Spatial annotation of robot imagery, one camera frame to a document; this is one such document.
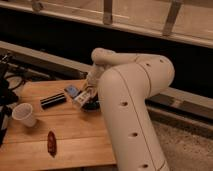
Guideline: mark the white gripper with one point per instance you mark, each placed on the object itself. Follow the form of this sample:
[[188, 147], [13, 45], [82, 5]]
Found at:
[[94, 75]]

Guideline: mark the small white bottle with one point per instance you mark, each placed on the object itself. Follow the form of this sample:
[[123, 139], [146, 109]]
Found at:
[[82, 98]]

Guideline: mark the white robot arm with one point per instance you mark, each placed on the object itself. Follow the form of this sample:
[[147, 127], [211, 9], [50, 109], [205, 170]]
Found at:
[[125, 81]]

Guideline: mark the dark ceramic bowl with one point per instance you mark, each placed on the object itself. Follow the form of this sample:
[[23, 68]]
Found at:
[[92, 104]]

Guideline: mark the blue sponge block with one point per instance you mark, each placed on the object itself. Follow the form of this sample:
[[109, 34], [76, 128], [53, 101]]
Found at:
[[72, 91]]

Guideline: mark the black rectangular box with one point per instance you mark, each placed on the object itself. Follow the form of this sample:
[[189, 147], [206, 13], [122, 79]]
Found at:
[[53, 100]]

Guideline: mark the dark red pepper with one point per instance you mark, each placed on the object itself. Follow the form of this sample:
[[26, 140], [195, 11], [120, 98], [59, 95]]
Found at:
[[51, 144]]

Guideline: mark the white plastic cup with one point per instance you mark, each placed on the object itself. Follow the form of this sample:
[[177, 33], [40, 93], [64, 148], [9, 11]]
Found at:
[[24, 114]]

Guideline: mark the black tripod stand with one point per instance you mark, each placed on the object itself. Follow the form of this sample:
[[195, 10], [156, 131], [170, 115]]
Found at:
[[7, 97]]

